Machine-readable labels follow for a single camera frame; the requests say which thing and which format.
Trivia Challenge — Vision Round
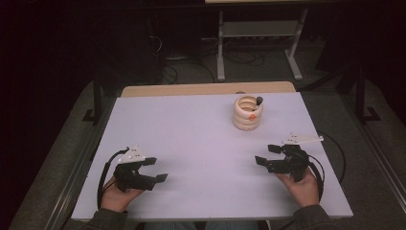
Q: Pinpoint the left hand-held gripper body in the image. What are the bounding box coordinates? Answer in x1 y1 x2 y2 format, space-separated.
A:
113 145 157 194

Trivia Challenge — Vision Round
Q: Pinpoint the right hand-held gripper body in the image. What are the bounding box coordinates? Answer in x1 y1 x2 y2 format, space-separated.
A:
267 133 325 183

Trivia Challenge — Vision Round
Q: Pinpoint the cream ribbed brush holder cup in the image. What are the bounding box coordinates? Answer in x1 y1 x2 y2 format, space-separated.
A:
232 95 264 131

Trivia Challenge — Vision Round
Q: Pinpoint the black makeup brush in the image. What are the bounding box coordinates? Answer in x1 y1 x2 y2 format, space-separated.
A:
252 96 264 113

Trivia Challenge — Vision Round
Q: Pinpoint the person's right hand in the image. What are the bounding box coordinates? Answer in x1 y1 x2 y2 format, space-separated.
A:
276 167 320 209

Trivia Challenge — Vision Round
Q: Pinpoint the person's left hand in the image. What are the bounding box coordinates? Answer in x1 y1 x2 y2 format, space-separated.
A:
100 175 145 214

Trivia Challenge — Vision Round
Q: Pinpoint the white board sheet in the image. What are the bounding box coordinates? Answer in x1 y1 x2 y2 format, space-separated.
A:
70 91 354 222

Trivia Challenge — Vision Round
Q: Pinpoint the wooden table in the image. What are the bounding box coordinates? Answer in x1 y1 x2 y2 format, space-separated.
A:
120 80 296 99

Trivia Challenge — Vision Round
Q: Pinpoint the white metal stand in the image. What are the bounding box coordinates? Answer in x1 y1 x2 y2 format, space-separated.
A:
215 9 309 82

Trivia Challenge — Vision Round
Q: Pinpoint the right hand-held gripper cable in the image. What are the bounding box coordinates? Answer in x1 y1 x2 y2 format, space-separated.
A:
307 129 348 202

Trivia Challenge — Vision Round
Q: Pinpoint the hand-held gripper cable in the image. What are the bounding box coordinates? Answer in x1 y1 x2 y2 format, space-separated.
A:
307 129 348 202
96 147 130 210

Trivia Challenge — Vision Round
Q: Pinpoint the left hand-held gripper cable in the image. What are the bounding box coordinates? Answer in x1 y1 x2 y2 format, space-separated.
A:
96 147 130 210

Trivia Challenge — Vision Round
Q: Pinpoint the black metal frame leg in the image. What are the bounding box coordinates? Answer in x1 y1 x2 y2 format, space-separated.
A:
81 71 103 127
354 65 382 125

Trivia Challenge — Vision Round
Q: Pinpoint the aluminium rail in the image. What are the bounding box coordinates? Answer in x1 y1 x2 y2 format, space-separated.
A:
338 92 406 205
44 95 118 230

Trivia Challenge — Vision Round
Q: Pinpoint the tangle of floor cables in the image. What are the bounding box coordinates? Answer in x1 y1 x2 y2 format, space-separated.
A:
149 34 266 84

